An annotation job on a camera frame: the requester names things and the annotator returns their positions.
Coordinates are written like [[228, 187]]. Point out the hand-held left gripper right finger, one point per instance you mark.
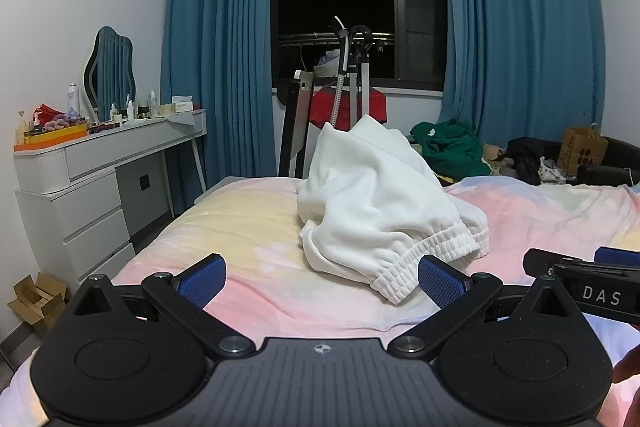
[[440, 282]]

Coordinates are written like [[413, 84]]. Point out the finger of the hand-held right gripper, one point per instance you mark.
[[542, 261], [617, 256]]

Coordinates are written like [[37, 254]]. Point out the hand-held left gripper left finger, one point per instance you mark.
[[202, 281]]

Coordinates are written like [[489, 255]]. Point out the white sweatpants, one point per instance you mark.
[[380, 202]]

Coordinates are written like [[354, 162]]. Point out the person's right hand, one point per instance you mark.
[[627, 369]]

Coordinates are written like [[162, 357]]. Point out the pastel tie-dye blanket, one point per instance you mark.
[[270, 227]]

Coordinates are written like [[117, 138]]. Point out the black sofa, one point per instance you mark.
[[612, 167]]

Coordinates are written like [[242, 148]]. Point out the patterned white cloth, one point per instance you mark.
[[552, 171]]

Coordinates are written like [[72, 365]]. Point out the black clothing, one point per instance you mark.
[[525, 157]]

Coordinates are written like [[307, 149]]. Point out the brown paper bag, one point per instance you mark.
[[582, 149]]

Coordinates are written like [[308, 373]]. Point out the beige plush toy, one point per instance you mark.
[[495, 154]]

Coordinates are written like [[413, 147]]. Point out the green garment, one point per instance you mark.
[[450, 149]]

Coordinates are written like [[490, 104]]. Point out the white dressing table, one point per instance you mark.
[[95, 197]]

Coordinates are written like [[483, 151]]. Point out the cardboard box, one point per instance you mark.
[[37, 302]]

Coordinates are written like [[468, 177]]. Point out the tissue box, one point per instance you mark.
[[182, 105]]

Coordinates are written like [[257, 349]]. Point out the orange tray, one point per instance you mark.
[[50, 138]]

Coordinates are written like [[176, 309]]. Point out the red garment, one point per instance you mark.
[[325, 107]]

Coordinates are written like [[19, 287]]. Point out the white spray bottle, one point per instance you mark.
[[73, 99]]

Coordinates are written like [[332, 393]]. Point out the garment steamer stand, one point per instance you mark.
[[352, 77]]

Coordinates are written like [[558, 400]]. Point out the wavy frame mirror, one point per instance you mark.
[[111, 72]]

